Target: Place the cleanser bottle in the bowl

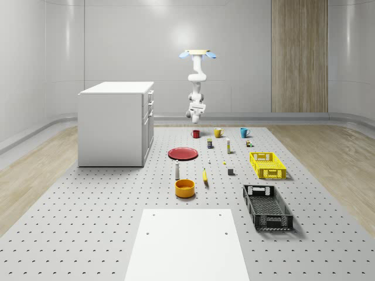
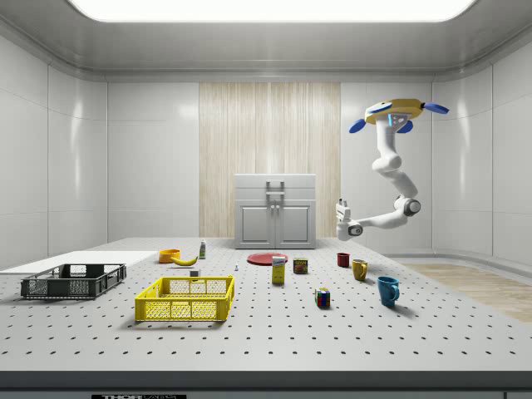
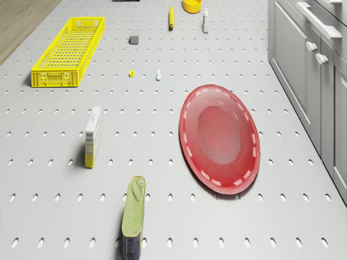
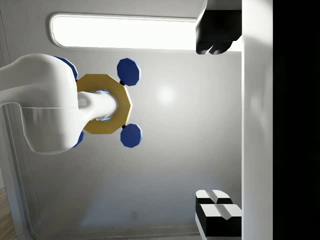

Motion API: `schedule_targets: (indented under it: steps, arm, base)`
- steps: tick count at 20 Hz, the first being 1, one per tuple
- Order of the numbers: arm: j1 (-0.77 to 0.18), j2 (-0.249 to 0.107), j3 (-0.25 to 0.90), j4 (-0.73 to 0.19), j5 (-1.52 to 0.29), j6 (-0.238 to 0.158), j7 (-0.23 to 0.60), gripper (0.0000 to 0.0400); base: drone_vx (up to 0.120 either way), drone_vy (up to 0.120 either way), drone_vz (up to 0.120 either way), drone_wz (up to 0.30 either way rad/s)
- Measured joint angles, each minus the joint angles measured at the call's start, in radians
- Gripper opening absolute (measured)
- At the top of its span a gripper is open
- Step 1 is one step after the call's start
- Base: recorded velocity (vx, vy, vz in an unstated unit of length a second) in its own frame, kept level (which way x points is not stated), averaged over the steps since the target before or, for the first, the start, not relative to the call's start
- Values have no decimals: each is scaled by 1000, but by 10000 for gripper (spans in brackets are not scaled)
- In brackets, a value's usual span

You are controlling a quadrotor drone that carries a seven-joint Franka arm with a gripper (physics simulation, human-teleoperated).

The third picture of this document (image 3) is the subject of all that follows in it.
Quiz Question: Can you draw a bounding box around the red plate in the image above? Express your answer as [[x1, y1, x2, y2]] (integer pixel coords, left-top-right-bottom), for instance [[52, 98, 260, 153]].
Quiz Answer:
[[179, 84, 261, 196]]

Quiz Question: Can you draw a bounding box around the white and yellow box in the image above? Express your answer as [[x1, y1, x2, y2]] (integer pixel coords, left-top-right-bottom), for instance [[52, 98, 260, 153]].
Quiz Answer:
[[84, 106, 102, 169]]

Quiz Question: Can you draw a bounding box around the flat-sided green can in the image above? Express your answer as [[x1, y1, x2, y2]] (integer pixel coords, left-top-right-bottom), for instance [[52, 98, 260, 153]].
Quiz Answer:
[[121, 175, 146, 260]]

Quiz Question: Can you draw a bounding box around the small white bottle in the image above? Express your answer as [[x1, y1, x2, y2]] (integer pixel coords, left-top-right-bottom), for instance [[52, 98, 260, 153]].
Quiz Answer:
[[202, 8, 210, 34]]

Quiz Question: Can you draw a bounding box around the yellow bowl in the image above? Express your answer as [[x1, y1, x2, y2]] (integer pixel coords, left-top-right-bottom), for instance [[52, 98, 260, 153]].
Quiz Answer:
[[182, 0, 203, 14]]

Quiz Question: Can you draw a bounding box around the yellow basket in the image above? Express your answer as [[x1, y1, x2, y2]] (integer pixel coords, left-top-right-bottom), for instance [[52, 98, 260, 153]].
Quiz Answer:
[[31, 16, 106, 88]]

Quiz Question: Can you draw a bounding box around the white cabinet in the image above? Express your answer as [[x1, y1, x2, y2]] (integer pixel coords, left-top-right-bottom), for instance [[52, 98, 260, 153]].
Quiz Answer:
[[267, 0, 347, 207]]

